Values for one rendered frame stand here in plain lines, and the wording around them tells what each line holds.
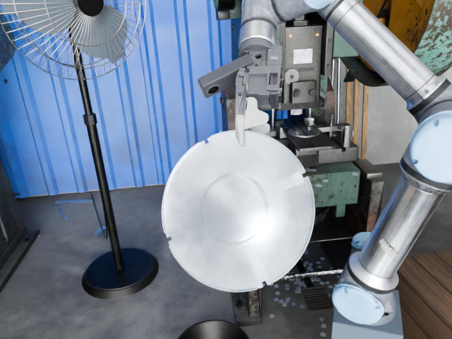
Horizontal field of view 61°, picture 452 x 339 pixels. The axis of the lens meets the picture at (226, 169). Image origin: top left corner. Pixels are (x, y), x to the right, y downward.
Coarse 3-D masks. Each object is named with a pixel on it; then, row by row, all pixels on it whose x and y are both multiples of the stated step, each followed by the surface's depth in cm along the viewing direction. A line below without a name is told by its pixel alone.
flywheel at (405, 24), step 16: (368, 0) 166; (384, 0) 153; (400, 0) 142; (416, 0) 132; (432, 0) 118; (400, 16) 143; (416, 16) 133; (400, 32) 144; (416, 32) 128; (368, 64) 164
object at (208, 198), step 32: (192, 160) 74; (224, 160) 72; (256, 160) 70; (288, 160) 68; (192, 192) 73; (224, 192) 70; (256, 192) 68; (288, 192) 67; (192, 224) 72; (224, 224) 70; (256, 224) 68; (288, 224) 66; (192, 256) 71; (224, 256) 69; (256, 256) 67; (288, 256) 65; (224, 288) 68; (256, 288) 66
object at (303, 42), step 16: (288, 32) 141; (304, 32) 141; (320, 32) 142; (288, 48) 143; (304, 48) 144; (320, 48) 144; (288, 64) 145; (304, 64) 146; (320, 64) 147; (288, 80) 146; (304, 80) 148; (320, 80) 150; (288, 96) 150; (304, 96) 148
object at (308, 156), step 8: (288, 128) 157; (296, 128) 155; (304, 128) 155; (312, 128) 154; (288, 136) 149; (296, 136) 148; (304, 136) 147; (312, 136) 147; (320, 136) 147; (296, 144) 141; (304, 144) 140; (312, 144) 140; (320, 144) 139; (328, 144) 139; (296, 152) 150; (304, 152) 150; (312, 152) 150; (304, 160) 152; (312, 160) 152
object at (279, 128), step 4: (288, 120) 167; (296, 120) 167; (300, 120) 166; (280, 124) 163; (284, 124) 162; (288, 124) 162; (292, 124) 162; (296, 124) 161; (300, 124) 161; (304, 124) 161; (308, 124) 160; (312, 124) 160; (276, 128) 166; (280, 128) 159; (276, 132) 166; (280, 132) 160; (280, 136) 160; (284, 136) 160
